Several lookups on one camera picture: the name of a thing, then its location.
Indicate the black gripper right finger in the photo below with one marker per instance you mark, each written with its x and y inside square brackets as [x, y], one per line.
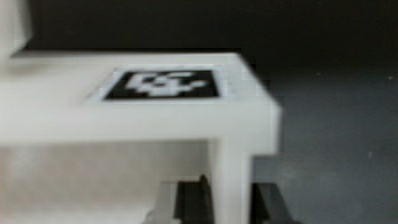
[269, 206]

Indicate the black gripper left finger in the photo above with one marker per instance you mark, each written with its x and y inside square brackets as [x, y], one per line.
[194, 207]

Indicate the white drawer with knob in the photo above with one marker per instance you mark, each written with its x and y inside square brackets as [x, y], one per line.
[120, 122]

